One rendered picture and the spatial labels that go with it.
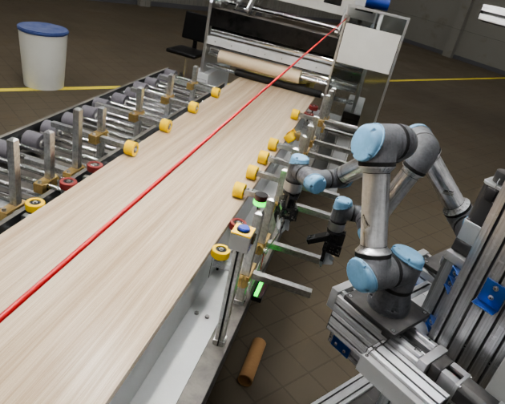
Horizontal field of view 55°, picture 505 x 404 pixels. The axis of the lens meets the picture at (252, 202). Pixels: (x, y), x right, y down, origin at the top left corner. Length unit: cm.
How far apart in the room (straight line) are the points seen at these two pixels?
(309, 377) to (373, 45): 279
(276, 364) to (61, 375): 160
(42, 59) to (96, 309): 489
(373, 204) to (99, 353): 95
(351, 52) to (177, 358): 320
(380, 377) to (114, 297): 93
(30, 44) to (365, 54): 382
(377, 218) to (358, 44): 301
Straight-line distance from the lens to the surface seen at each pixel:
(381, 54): 443
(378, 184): 153
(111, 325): 167
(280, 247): 225
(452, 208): 217
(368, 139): 150
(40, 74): 642
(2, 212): 236
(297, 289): 205
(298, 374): 289
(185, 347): 201
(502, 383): 180
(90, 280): 184
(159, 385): 188
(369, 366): 171
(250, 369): 272
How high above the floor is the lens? 207
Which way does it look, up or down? 28 degrees down
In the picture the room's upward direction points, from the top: 12 degrees clockwise
